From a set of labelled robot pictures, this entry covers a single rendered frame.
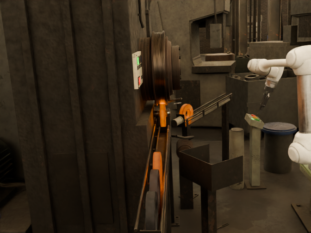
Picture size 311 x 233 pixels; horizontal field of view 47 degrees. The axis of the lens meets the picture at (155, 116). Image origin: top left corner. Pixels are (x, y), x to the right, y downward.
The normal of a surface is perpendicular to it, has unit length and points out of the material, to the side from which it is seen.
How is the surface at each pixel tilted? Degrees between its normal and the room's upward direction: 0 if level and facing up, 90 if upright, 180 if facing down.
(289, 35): 90
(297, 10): 91
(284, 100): 90
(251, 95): 90
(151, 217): 65
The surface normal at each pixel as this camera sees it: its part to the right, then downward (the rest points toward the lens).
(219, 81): -0.30, 0.23
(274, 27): -0.06, 0.22
